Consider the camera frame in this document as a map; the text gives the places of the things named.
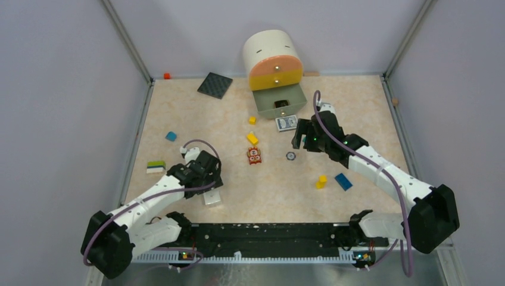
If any white cosmetic box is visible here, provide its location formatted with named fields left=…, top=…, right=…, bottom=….
left=203, top=189, right=222, bottom=207

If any white round drawer organizer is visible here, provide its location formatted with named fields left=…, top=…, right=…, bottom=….
left=242, top=30, right=307, bottom=119

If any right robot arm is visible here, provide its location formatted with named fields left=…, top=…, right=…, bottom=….
left=292, top=102, right=460, bottom=254

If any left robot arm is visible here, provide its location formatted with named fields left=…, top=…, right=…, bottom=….
left=80, top=145, right=223, bottom=279

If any blue playing card box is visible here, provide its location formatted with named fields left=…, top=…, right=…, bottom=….
left=275, top=115, right=298, bottom=132

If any small blue cube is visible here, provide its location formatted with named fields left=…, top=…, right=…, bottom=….
left=165, top=131, right=177, bottom=142

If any green blue white block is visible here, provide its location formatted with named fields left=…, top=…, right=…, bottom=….
left=146, top=160, right=166, bottom=174

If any blue lego brick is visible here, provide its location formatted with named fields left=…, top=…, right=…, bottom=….
left=335, top=173, right=353, bottom=191

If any yellow cube block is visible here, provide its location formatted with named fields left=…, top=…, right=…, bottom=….
left=246, top=133, right=259, bottom=146

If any wooden block on ledge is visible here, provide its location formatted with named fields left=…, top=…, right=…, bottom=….
left=303, top=71, right=320, bottom=77

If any black lego plate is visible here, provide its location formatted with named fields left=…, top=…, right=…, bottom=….
left=197, top=72, right=233, bottom=99

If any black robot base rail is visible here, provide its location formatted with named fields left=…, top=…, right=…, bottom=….
left=162, top=223, right=389, bottom=259

